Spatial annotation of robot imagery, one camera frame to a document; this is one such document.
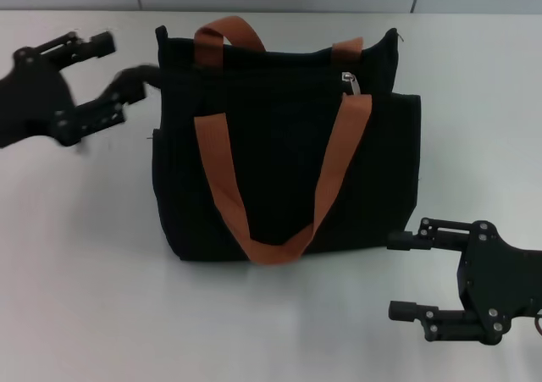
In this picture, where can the black fabric food bag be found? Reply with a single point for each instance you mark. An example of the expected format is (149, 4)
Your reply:
(279, 162)

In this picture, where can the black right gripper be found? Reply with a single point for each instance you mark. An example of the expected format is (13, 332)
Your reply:
(504, 280)

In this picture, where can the silver zipper pull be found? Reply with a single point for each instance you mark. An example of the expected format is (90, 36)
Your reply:
(352, 83)

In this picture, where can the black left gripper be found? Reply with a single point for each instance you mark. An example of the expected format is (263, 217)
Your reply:
(29, 98)

